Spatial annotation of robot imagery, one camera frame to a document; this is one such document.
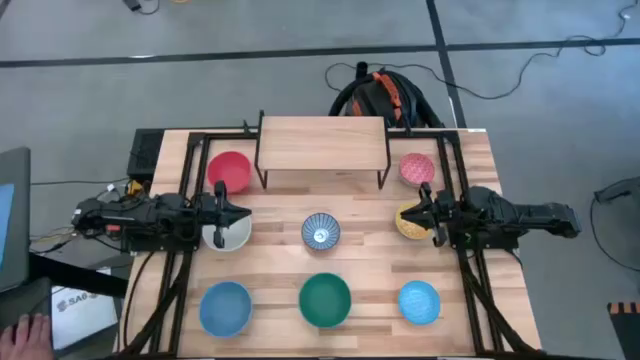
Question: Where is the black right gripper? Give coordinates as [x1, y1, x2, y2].
[399, 182, 469, 249]

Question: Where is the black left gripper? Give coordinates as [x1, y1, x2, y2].
[194, 180, 253, 250]

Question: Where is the small yellow patterned bowl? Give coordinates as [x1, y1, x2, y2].
[394, 201, 434, 241]

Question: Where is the large white bowl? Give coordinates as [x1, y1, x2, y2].
[201, 214, 253, 253]

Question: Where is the large red bowl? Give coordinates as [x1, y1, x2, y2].
[206, 150, 252, 195]

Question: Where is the small pink patterned bowl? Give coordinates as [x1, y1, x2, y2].
[398, 152, 436, 187]

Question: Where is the small blue striped bowl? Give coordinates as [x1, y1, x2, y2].
[300, 212, 342, 251]

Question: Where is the large blue bowl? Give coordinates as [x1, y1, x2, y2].
[198, 281, 254, 339]

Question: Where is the large green bowl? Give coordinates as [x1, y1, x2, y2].
[298, 272, 353, 329]

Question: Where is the wooden shelf with black legs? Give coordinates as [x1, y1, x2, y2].
[253, 109, 392, 191]

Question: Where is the small light blue patterned bowl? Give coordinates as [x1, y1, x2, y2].
[397, 279, 442, 326]

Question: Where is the black vented box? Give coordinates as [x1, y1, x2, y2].
[127, 128, 166, 182]

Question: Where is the black and orange backpack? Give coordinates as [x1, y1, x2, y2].
[327, 60, 446, 129]

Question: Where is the white printed cardboard box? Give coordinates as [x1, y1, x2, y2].
[51, 284, 119, 351]

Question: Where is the grey computer monitor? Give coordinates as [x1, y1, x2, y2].
[0, 146, 32, 294]

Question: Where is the black orange striped object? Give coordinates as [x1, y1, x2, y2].
[607, 301, 640, 360]

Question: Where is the person's hand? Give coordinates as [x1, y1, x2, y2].
[0, 313, 55, 360]

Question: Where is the black metal table frame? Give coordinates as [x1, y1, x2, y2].
[119, 109, 544, 360]

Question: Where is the thin black floor cable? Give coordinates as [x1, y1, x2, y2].
[324, 2, 640, 101]

